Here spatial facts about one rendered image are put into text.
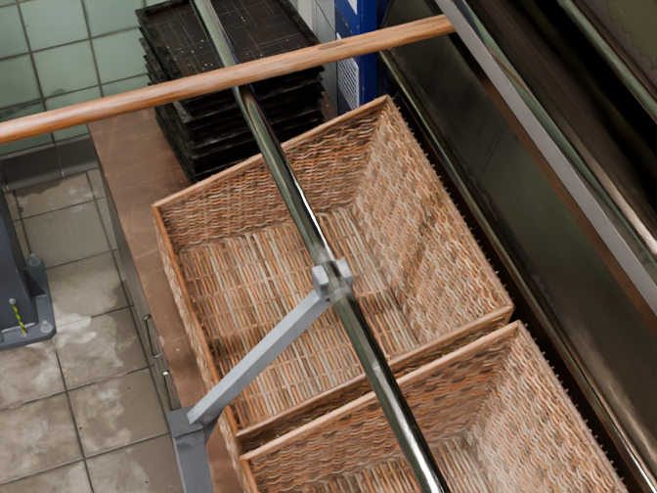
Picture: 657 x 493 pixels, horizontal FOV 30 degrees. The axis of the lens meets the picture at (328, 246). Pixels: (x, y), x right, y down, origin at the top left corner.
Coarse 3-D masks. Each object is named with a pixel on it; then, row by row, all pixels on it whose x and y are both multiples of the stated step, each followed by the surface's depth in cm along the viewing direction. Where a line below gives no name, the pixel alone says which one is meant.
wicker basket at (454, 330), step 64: (320, 128) 226; (384, 128) 229; (192, 192) 226; (256, 192) 233; (320, 192) 239; (384, 192) 231; (192, 256) 237; (256, 256) 236; (384, 256) 234; (448, 256) 211; (192, 320) 208; (256, 320) 225; (320, 320) 225; (384, 320) 225; (448, 320) 212; (256, 384) 216; (320, 384) 215; (256, 448) 195
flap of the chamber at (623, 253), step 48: (480, 0) 153; (528, 0) 155; (480, 48) 146; (528, 48) 147; (576, 48) 148; (576, 96) 141; (624, 96) 143; (624, 144) 136; (576, 192) 130; (624, 192) 129
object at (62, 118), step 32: (384, 32) 182; (416, 32) 183; (448, 32) 185; (256, 64) 178; (288, 64) 179; (320, 64) 181; (128, 96) 174; (160, 96) 175; (192, 96) 177; (0, 128) 171; (32, 128) 172; (64, 128) 174
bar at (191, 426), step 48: (192, 0) 196; (240, 96) 179; (288, 192) 165; (336, 288) 153; (288, 336) 161; (240, 384) 164; (384, 384) 143; (192, 432) 166; (192, 480) 175; (432, 480) 134
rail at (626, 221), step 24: (456, 0) 150; (480, 24) 145; (504, 48) 142; (504, 72) 141; (528, 72) 139; (528, 96) 137; (552, 120) 133; (576, 144) 131; (576, 168) 130; (600, 168) 128; (600, 192) 126; (624, 216) 123; (624, 240) 123; (648, 240) 121; (648, 264) 120
